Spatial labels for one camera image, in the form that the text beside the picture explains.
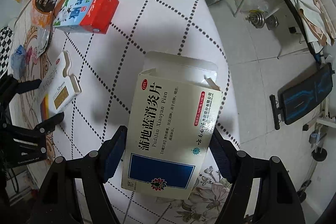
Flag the white box coloured stripes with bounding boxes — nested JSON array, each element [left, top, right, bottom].
[[33, 51, 81, 122]]

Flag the red blue milk carton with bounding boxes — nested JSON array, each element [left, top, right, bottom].
[[53, 0, 119, 34]]

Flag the cream blue medicine box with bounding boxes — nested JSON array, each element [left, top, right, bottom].
[[121, 51, 222, 200]]

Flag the blue white plastic wrapper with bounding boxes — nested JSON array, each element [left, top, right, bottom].
[[11, 45, 27, 80]]

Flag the checkered black white cloth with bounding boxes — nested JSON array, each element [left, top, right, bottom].
[[0, 27, 13, 78]]

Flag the silver foil wrapper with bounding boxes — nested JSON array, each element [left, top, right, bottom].
[[36, 27, 52, 57]]

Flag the black blue exercise bench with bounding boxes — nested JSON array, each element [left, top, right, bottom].
[[269, 63, 335, 130]]

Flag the dumbbell weights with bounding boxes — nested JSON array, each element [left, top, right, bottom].
[[246, 10, 279, 30]]

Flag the chair with cloth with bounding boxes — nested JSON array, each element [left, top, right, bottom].
[[284, 0, 335, 63]]

